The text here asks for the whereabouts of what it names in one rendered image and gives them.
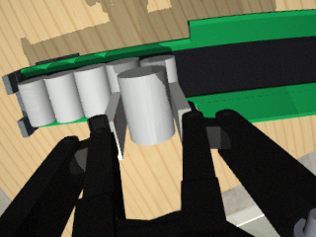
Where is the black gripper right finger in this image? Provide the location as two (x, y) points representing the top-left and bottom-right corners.
(169, 82), (316, 237)

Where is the black block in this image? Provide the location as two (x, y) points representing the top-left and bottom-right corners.
(12, 69), (39, 131)

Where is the dark green flat panel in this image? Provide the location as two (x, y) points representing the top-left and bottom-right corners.
(188, 9), (316, 123)

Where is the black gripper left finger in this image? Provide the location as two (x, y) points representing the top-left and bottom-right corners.
(0, 91), (127, 237)

